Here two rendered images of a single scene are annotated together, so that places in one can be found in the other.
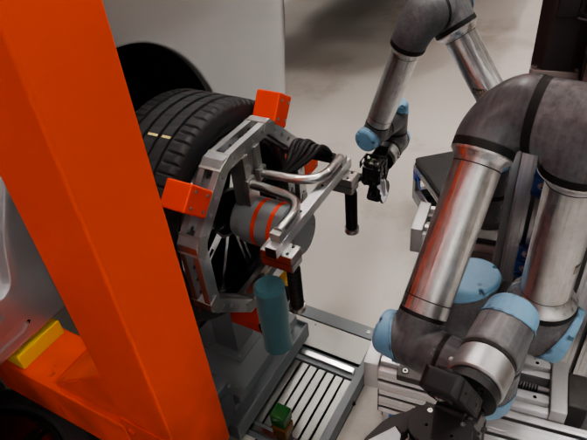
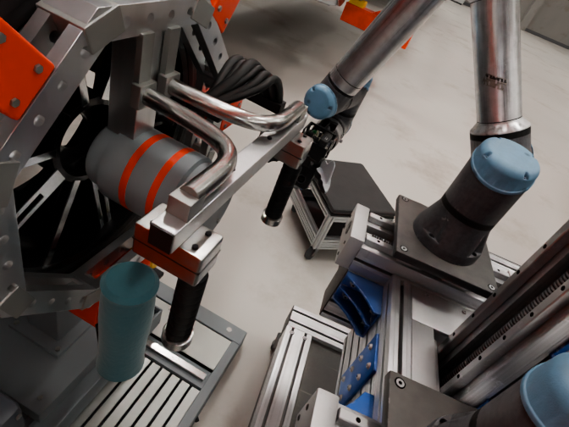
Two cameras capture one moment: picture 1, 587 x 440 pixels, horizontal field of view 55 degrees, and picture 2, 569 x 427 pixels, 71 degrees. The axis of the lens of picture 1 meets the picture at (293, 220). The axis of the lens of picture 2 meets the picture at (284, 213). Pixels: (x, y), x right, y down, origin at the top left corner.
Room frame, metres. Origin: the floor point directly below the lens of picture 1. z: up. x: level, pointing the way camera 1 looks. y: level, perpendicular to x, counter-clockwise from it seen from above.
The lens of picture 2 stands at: (0.68, 0.08, 1.27)
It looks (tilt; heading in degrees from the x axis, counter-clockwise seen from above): 37 degrees down; 336
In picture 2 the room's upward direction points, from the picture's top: 23 degrees clockwise
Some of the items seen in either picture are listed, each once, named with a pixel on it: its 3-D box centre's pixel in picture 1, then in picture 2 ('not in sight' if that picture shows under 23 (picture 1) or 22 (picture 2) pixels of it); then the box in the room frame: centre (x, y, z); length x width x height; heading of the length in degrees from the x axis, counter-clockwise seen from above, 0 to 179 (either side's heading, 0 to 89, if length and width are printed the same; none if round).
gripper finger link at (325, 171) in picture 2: (383, 188); (328, 173); (1.34, -0.27, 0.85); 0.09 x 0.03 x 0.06; 3
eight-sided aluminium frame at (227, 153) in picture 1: (251, 218); (128, 161); (1.27, 0.12, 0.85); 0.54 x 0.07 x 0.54; 147
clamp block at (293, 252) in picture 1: (280, 254); (178, 242); (1.01, 0.04, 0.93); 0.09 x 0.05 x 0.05; 57
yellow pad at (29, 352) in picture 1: (24, 335); not in sight; (1.05, 0.76, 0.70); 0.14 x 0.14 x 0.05; 57
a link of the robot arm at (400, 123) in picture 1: (393, 119); (348, 91); (1.56, -0.35, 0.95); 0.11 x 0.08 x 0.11; 136
